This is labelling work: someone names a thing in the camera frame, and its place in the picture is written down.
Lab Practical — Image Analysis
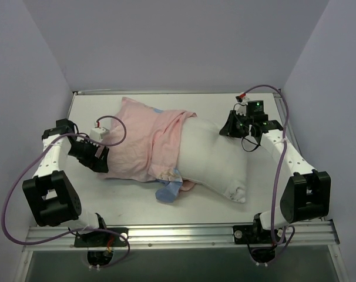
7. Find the white pillow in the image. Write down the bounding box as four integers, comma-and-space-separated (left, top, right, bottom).
176, 117, 247, 203

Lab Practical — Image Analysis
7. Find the pink blue pillowcase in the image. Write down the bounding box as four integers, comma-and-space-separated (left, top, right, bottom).
98, 98, 196, 203

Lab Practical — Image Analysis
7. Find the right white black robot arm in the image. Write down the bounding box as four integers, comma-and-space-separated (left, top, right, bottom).
219, 100, 331, 243

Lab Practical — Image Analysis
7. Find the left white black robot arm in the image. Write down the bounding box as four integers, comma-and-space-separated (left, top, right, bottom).
22, 119, 109, 246

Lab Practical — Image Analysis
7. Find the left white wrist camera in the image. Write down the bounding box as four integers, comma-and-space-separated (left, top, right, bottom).
89, 122, 109, 143

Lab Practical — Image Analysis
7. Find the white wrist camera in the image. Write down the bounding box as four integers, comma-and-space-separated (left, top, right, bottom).
89, 122, 109, 143
233, 93, 250, 116

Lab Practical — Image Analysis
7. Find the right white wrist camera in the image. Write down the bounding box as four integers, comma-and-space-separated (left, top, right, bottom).
233, 93, 250, 116

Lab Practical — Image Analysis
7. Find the short black cable loop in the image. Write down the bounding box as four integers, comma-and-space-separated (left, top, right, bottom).
241, 132, 263, 153

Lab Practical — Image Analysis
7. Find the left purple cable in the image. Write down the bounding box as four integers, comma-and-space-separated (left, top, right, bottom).
1, 116, 131, 268

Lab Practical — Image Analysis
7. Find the aluminium right side rail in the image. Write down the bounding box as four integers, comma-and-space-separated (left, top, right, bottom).
273, 89, 325, 221

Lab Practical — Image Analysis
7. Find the aluminium rail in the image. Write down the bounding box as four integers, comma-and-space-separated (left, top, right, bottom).
15, 220, 348, 281
273, 89, 325, 221

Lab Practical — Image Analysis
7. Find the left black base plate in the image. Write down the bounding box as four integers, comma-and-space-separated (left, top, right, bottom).
74, 231, 126, 248

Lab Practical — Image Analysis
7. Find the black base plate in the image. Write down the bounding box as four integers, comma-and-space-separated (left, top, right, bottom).
74, 231, 126, 248
232, 224, 273, 245

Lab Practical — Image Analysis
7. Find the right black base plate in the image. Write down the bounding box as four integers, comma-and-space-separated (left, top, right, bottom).
232, 224, 273, 245

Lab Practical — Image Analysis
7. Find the aluminium front rail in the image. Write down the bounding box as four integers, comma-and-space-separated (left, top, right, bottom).
15, 220, 348, 281

